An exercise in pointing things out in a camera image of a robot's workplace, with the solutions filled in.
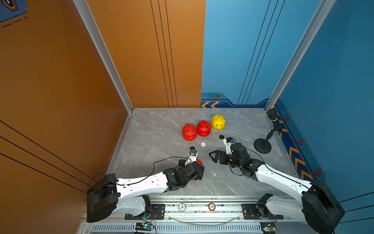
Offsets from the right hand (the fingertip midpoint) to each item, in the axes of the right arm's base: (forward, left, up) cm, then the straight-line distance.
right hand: (214, 155), depth 84 cm
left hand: (-5, +10, 0) cm, 11 cm away
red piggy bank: (+20, +6, 0) cm, 21 cm away
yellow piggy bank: (+27, -5, -1) cm, 27 cm away
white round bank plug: (+13, +6, -9) cm, 17 cm away
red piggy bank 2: (+18, +15, -1) cm, 23 cm away
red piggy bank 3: (-3, +9, -3) cm, 10 cm away
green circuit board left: (-33, +37, -11) cm, 51 cm away
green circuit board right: (-33, -24, -12) cm, 43 cm away
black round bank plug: (+19, -8, -9) cm, 22 cm away
